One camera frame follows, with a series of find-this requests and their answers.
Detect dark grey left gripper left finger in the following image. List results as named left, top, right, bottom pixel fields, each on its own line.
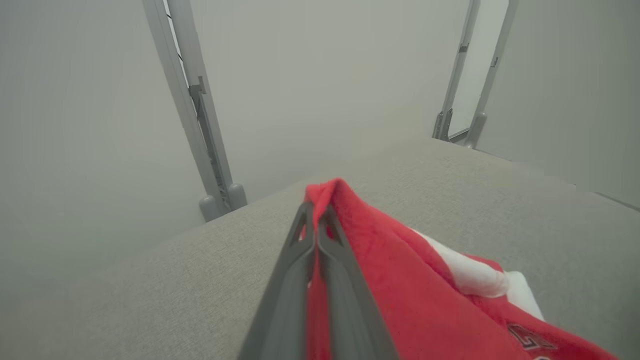
left=239, top=202, right=316, bottom=360

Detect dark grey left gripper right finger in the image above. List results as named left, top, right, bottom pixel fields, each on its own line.
left=317, top=206, right=400, bottom=360

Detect red shorts with white stripe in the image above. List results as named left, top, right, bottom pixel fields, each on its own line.
left=299, top=177, right=621, bottom=360

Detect grey metal partition post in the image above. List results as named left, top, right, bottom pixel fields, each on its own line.
left=432, top=0, right=519, bottom=149
left=141, top=0, right=248, bottom=223

